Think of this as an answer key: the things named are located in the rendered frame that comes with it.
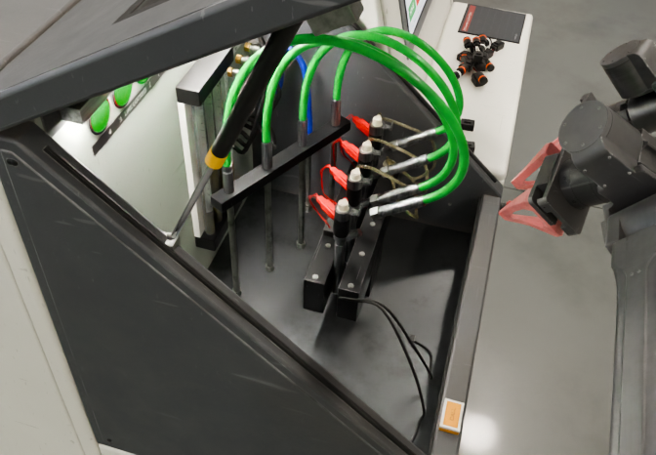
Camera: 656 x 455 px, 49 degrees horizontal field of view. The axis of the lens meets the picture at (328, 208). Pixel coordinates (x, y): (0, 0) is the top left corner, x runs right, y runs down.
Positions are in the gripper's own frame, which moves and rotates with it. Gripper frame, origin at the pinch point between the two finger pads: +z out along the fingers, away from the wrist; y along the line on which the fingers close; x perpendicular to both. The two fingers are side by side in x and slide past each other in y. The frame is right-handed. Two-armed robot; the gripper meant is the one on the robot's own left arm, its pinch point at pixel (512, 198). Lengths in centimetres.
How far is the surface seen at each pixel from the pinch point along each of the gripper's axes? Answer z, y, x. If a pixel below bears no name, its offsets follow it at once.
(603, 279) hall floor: 98, -93, 130
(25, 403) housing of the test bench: 71, 43, -19
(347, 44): 13.8, -10.5, -24.4
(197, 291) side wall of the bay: 20.0, 27.0, -21.5
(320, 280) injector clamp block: 44.9, 3.9, 4.3
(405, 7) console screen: 44, -55, -9
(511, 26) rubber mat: 59, -95, 25
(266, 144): 44.6, -9.1, -17.3
